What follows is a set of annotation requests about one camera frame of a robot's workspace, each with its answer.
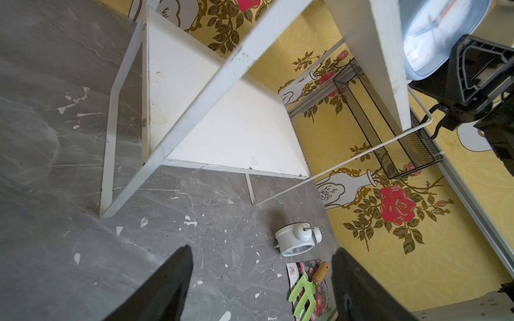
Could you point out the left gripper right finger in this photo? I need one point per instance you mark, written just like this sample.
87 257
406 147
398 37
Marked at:
358 295

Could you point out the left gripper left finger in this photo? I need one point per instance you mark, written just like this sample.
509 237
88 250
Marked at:
163 295

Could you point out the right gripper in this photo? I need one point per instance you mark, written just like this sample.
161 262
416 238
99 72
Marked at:
476 72

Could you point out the blue square alarm clock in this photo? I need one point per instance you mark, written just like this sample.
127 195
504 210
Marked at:
431 28

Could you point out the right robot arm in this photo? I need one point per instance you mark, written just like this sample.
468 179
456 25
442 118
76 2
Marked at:
497 126

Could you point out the white two-tier shelf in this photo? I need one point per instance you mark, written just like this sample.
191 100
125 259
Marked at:
202 111

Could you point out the green garden hand fork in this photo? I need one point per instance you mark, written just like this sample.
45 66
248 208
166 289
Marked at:
302 295

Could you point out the floral seed packet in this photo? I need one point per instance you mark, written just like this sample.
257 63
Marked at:
295 271

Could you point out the white twin-bell clock right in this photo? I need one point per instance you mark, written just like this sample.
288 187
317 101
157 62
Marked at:
298 238

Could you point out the black wire mesh basket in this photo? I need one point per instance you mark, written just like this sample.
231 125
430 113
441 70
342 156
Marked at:
405 156

